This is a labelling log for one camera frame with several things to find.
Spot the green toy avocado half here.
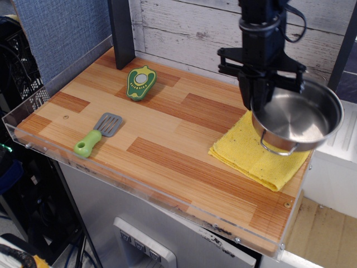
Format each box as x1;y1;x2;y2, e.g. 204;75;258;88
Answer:
126;65;157;101

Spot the dark vertical post right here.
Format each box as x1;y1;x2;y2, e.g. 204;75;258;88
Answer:
327;4;356;92

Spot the white toy sink counter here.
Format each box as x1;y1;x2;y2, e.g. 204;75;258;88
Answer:
302;101;356;218

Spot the stainless steel pot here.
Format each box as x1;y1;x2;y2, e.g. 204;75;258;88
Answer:
251;77;344;156

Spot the dark vertical post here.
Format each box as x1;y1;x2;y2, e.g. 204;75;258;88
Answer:
108;0;136;70
327;4;356;92

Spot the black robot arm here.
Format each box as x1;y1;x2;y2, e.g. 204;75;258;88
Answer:
218;1;306;112

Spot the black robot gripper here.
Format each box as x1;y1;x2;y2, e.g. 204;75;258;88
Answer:
218;25;306;111

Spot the dark vertical post left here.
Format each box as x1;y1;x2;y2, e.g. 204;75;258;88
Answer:
108;0;136;70

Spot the yellow folded cloth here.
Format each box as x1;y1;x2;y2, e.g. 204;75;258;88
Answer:
208;111;310;192

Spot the silver toy fridge cabinet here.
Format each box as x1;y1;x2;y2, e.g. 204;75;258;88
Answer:
59;163;261;267

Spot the green handled grey spatula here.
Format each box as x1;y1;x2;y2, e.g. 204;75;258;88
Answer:
74;112;123;158

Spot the clear acrylic table guard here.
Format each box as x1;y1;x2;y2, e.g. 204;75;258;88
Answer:
4;50;310;258

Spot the black plastic crate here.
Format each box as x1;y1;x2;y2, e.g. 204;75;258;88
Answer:
1;25;43;103

